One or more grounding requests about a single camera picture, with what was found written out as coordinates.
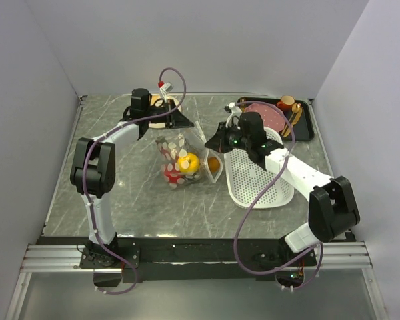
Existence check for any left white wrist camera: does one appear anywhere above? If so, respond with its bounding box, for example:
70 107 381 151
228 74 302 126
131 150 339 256
158 81 173 103

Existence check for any orange cup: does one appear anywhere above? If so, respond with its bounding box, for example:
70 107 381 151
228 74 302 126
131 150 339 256
277 95 295 111

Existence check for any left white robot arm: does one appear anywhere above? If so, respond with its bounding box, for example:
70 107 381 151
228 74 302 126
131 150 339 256
70 83 194 268

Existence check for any pink dotted plate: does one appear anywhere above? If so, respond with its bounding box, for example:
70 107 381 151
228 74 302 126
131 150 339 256
245 103 285 132

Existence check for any orange cream round plate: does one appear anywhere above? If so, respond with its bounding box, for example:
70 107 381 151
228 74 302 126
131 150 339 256
149 93 179 130

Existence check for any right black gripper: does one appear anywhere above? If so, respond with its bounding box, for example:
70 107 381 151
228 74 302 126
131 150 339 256
206 121 251 154

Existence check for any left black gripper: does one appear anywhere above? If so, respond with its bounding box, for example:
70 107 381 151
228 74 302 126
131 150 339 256
143 99 193 129

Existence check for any brown kiwi fruit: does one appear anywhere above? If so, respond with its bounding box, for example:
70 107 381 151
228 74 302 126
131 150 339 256
207 157 221 173

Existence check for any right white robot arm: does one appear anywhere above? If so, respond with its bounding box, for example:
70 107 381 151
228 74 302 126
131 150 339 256
205 113 360 265

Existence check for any gold spoon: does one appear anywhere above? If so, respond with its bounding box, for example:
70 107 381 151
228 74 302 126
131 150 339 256
281 103 303 137

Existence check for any yellow apple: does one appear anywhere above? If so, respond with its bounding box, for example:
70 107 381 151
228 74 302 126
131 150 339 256
177 153 200 175

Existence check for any aluminium frame rail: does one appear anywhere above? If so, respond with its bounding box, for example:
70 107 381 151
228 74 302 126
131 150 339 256
20 242 373 273

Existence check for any red apple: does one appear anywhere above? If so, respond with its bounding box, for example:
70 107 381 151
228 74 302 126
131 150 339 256
161 163 186 188

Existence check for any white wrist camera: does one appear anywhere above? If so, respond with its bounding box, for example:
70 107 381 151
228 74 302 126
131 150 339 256
224 102 242 128
158 81 173 103

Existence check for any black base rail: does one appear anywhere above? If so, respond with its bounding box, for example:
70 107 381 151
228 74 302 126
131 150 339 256
36 235 356 284

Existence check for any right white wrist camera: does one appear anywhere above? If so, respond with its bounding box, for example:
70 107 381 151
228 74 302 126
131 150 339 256
224 102 242 128

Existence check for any black serving tray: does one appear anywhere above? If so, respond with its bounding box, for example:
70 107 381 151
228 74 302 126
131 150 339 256
237 97 315 142

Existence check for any white perforated basket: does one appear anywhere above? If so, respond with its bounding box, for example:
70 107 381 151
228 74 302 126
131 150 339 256
223 125 295 210

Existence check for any clear dotted zip bag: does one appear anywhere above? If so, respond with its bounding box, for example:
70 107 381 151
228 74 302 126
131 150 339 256
155 122 223 189

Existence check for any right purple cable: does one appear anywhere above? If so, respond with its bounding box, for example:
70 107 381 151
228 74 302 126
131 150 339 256
233 100 323 290

